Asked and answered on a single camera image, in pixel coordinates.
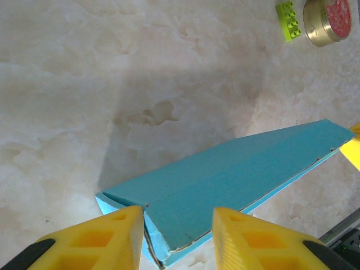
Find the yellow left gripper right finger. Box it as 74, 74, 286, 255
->
212, 206, 358, 270

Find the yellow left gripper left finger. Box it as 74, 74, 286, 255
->
0, 205, 145, 270

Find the white and teal paper box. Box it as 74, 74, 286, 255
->
94, 119, 357, 268

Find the round gold tin red lid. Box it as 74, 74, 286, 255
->
303, 0, 353, 48

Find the green toy brick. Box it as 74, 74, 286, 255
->
274, 1, 303, 43

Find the long aluminium base rail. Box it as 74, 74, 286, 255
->
320, 208, 360, 245

